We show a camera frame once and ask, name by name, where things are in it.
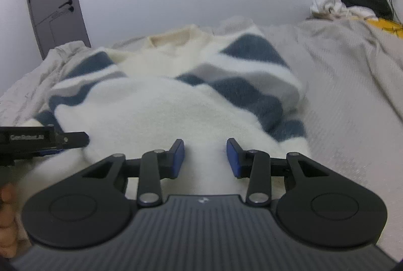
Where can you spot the person's left hand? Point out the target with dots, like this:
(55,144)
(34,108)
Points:
(7,223)

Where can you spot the grey dotted blanket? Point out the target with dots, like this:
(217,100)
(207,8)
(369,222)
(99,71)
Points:
(346,85)

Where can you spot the cream blue-striped sweater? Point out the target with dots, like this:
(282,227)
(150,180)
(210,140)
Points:
(151,107)

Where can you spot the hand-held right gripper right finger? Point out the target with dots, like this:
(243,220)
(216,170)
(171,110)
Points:
(233,160)

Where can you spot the white crumpled cloth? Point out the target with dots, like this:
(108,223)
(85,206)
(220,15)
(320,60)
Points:
(327,6)

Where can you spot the yellow pillow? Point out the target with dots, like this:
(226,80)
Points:
(385,24)

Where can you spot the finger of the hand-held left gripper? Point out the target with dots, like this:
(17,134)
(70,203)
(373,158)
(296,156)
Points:
(50,152)
(74,138)

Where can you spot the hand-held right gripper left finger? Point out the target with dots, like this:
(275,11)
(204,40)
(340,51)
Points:
(177,160)

